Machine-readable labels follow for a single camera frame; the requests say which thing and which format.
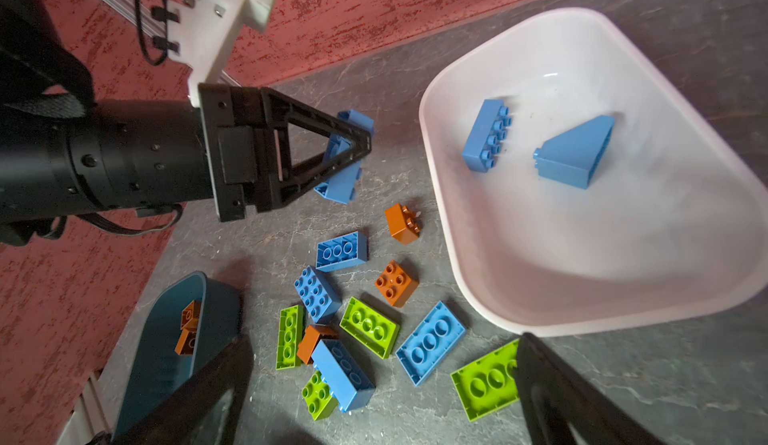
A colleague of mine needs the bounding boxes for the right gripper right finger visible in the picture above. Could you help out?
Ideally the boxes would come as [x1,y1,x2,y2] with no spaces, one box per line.
[514,332,661,444]

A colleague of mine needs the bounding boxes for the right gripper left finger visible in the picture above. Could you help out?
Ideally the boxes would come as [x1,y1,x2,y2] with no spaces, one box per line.
[112,335,254,444]

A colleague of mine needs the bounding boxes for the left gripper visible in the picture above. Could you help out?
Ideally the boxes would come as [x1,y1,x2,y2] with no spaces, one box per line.
[198,84,372,222]

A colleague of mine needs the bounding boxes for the orange small brick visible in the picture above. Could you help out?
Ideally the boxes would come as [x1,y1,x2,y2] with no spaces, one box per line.
[180,300,202,332]
[385,203,421,245]
[297,324,339,365]
[375,261,419,308]
[175,329,197,356]

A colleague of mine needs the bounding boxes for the blue slope brick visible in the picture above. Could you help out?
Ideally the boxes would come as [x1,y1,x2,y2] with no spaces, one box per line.
[533,115,615,190]

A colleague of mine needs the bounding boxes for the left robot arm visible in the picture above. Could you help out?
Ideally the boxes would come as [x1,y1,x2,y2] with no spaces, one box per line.
[1,0,372,247]

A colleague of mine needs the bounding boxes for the left teal bin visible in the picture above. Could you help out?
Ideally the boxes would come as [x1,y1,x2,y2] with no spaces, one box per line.
[114,271,241,437]

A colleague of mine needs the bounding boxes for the green long brick right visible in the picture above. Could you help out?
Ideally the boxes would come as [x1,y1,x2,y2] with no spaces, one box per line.
[451,339,520,422]

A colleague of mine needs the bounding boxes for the green long brick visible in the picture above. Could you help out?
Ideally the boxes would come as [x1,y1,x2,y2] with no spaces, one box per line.
[451,339,520,422]
[340,298,400,359]
[275,305,305,371]

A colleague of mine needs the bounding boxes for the green small brick lower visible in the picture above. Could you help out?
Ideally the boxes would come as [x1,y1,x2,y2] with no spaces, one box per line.
[301,370,338,421]

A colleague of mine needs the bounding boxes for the green long brick lower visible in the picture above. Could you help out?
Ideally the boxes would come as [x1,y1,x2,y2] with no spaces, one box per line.
[275,305,305,371]

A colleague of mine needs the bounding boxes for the green long brick centre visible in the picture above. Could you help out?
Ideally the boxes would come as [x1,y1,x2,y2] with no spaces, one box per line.
[340,298,400,359]

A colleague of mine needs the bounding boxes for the white plastic bin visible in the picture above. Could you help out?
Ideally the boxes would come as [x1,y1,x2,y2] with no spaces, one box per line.
[419,8,767,337]

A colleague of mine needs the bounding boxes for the left aluminium corner post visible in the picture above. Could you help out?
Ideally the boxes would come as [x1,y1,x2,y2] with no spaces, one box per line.
[53,0,241,89]

